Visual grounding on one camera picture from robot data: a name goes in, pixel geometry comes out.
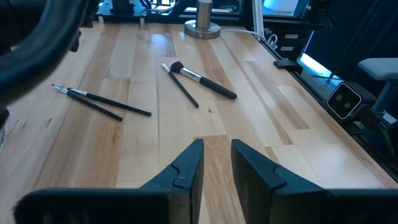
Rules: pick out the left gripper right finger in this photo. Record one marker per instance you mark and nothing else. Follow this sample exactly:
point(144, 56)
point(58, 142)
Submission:
point(255, 174)

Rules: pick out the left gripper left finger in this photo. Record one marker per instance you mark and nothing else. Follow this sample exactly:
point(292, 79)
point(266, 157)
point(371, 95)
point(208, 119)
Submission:
point(186, 174)

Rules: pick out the thin black makeup brush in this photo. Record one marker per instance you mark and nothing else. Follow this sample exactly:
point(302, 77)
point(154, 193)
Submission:
point(90, 104)
point(183, 88)
point(115, 104)

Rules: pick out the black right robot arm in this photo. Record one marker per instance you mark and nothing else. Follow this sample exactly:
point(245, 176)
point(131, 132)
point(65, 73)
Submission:
point(122, 4)

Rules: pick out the black powder makeup brush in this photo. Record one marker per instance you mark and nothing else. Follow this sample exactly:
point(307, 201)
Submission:
point(214, 87)

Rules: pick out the black box with white labels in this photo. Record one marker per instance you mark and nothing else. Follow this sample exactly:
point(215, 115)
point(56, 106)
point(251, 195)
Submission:
point(300, 43)

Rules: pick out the table lamp with white shade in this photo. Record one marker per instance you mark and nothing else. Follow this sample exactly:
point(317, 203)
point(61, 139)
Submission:
point(203, 21)

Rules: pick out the blue-grey chair armrest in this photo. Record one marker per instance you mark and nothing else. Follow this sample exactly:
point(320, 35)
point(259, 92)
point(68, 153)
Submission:
point(379, 68)

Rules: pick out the table-level camera box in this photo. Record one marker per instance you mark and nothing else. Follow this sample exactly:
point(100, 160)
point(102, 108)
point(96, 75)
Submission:
point(345, 101)

